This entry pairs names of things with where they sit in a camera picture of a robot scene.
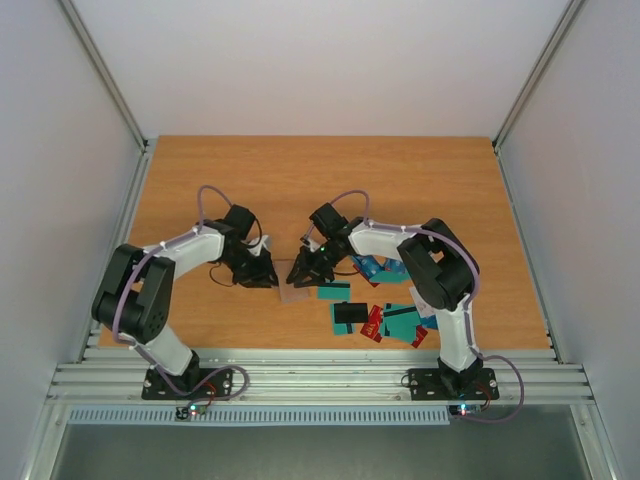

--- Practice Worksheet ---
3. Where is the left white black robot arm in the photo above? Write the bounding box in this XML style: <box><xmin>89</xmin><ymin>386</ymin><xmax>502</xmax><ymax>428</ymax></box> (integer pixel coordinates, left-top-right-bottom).
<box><xmin>91</xmin><ymin>204</ymin><xmax>279</xmax><ymax>398</ymax></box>

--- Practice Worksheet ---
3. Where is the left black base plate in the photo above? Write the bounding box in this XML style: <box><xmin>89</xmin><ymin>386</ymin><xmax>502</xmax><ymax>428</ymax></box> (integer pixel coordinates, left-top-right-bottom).
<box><xmin>141</xmin><ymin>368</ymin><xmax>234</xmax><ymax>400</ymax></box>

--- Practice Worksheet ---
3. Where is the red card bottom right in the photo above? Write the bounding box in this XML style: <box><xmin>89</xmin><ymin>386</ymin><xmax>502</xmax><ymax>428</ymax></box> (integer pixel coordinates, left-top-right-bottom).
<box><xmin>411</xmin><ymin>325</ymin><xmax>429</xmax><ymax>349</ymax></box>

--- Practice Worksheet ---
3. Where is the teal card left middle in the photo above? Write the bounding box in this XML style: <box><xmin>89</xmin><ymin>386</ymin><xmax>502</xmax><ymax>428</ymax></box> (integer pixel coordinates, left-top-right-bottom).
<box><xmin>317</xmin><ymin>282</ymin><xmax>351</xmax><ymax>302</ymax></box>

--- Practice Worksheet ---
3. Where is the red VIP card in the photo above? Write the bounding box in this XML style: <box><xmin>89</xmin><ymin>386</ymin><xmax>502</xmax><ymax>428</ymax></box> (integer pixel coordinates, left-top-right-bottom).
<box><xmin>360</xmin><ymin>305</ymin><xmax>383</xmax><ymax>343</ymax></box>

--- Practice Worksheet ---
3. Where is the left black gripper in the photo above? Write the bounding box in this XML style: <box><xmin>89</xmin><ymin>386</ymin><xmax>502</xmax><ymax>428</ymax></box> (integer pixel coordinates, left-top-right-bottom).
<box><xmin>222</xmin><ymin>246</ymin><xmax>281</xmax><ymax>288</ymax></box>

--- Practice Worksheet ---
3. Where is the left small circuit board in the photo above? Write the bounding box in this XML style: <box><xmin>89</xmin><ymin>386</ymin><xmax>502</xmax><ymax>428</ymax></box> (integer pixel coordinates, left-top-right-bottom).
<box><xmin>175</xmin><ymin>405</ymin><xmax>208</xmax><ymax>421</ymax></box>

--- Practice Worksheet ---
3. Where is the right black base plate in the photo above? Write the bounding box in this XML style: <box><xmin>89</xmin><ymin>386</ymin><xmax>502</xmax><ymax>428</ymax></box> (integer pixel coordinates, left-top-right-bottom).
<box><xmin>403</xmin><ymin>368</ymin><xmax>501</xmax><ymax>401</ymax></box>

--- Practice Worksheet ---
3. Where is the right small circuit board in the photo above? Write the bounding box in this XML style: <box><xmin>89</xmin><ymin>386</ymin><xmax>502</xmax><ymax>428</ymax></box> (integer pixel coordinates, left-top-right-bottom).
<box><xmin>449</xmin><ymin>403</ymin><xmax>485</xmax><ymax>417</ymax></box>

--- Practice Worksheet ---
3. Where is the white card with pink print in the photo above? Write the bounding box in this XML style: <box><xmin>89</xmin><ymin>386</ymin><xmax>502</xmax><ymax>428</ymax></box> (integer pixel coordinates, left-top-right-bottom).
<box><xmin>409</xmin><ymin>286</ymin><xmax>435</xmax><ymax>319</ymax></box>

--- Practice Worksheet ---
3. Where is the teal card under black card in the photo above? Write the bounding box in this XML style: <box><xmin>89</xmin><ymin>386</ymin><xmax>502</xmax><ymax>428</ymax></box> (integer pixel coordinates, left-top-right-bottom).
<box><xmin>330</xmin><ymin>303</ymin><xmax>353</xmax><ymax>336</ymax></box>

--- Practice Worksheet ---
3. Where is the blue card upper left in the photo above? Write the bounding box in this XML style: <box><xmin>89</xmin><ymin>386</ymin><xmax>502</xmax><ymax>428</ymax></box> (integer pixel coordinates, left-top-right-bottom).
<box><xmin>350</xmin><ymin>256</ymin><xmax>384</xmax><ymax>280</ymax></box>

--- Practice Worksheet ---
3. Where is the pink leather card holder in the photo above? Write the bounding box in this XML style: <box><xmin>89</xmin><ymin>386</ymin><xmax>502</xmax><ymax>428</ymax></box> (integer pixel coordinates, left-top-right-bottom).
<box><xmin>274</xmin><ymin>260</ymin><xmax>310</xmax><ymax>304</ymax></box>

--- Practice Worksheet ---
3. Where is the teal card right upper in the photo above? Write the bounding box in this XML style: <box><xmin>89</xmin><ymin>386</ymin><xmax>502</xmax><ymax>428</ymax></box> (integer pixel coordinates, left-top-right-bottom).
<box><xmin>370</xmin><ymin>271</ymin><xmax>410</xmax><ymax>284</ymax></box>

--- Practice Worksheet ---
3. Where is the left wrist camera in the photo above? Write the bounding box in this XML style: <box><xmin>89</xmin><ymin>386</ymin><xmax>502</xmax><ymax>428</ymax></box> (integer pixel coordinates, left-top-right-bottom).
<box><xmin>249</xmin><ymin>234</ymin><xmax>272</xmax><ymax>256</ymax></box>

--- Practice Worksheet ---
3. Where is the small circuit board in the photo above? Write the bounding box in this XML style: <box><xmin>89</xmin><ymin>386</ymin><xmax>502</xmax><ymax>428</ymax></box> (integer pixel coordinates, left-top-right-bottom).
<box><xmin>175</xmin><ymin>405</ymin><xmax>208</xmax><ymax>421</ymax></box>
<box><xmin>449</xmin><ymin>403</ymin><xmax>485</xmax><ymax>417</ymax></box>

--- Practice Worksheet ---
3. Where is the black card on teal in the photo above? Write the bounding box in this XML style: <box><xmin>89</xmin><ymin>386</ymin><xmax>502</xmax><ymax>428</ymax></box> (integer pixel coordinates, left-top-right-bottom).
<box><xmin>332</xmin><ymin>302</ymin><xmax>369</xmax><ymax>324</ymax></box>

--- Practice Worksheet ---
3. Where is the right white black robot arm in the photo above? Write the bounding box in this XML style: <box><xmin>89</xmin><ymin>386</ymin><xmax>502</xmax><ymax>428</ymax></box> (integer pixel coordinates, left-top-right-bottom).
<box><xmin>286</xmin><ymin>203</ymin><xmax>483</xmax><ymax>399</ymax></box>

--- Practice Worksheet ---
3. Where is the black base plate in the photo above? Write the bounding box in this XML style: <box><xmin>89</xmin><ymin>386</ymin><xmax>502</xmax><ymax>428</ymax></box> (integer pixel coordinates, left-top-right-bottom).
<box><xmin>141</xmin><ymin>368</ymin><xmax>234</xmax><ymax>400</ymax></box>
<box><xmin>403</xmin><ymin>368</ymin><xmax>501</xmax><ymax>401</ymax></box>

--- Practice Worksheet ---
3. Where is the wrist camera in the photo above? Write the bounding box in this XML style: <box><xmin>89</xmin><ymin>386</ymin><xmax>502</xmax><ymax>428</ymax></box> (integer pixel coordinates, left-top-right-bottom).
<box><xmin>300</xmin><ymin>235</ymin><xmax>320</xmax><ymax>253</ymax></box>
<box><xmin>249</xmin><ymin>234</ymin><xmax>272</xmax><ymax>256</ymax></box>

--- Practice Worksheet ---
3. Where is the grey slotted cable duct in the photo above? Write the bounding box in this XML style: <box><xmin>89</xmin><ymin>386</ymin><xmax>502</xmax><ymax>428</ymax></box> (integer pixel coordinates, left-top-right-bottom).
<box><xmin>68</xmin><ymin>405</ymin><xmax>450</xmax><ymax>427</ymax></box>

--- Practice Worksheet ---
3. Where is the teal card centre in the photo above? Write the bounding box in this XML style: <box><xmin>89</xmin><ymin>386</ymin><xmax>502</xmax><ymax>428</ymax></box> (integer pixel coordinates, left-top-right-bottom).
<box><xmin>380</xmin><ymin>303</ymin><xmax>421</xmax><ymax>344</ymax></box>

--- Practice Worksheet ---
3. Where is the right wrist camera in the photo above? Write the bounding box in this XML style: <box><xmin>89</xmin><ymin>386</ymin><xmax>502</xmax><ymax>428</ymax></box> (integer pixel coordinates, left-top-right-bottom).
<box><xmin>300</xmin><ymin>235</ymin><xmax>320</xmax><ymax>253</ymax></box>

